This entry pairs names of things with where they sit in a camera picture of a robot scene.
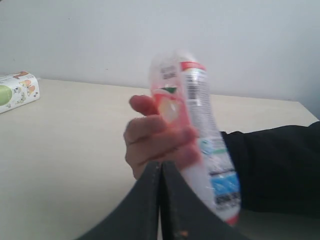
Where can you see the pink label black-cap bottle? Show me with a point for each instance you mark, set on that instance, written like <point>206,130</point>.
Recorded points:
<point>179,86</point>

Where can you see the black sleeved forearm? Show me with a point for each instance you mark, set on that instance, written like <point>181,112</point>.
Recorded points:
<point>278,169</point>

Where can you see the green apple label bottle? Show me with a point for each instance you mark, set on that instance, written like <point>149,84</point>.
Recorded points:
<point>18,89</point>

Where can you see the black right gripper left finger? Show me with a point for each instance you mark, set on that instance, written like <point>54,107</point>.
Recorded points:
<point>137,216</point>

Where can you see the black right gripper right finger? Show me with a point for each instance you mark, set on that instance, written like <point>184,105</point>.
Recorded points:
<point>184,216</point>

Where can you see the person's open hand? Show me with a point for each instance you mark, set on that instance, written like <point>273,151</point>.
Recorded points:
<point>149,138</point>

